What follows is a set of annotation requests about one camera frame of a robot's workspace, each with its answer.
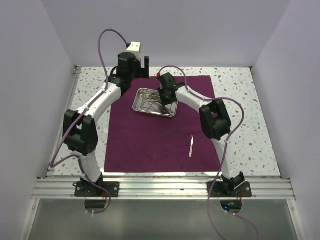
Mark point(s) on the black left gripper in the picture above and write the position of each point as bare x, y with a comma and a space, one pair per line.
142, 72

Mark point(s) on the stainless steel instrument tray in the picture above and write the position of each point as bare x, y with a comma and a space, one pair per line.
145, 92

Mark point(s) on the steel forceps in tray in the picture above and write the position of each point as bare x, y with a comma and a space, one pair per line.
156, 104

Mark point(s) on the silver tweezers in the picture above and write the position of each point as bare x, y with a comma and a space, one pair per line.
191, 146

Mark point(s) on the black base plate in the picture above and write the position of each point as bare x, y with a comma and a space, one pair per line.
220, 191
86, 189

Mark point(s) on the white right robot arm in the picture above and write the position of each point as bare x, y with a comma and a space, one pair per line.
215, 124

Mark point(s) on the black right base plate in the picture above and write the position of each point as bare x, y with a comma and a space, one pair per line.
220, 191

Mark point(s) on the purple surgical cloth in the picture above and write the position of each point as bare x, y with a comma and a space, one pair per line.
144, 143

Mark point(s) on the aluminium front frame rail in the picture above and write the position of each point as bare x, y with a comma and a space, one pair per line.
168, 188

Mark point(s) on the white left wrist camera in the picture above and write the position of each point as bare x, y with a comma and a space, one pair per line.
134, 48

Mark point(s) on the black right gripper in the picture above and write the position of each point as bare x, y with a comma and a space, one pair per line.
164, 102

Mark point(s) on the steel surgical scissors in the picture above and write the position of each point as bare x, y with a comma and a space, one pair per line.
147, 104

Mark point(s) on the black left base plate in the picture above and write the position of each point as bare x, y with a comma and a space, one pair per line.
86, 189

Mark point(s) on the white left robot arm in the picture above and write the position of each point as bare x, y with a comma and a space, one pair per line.
80, 133

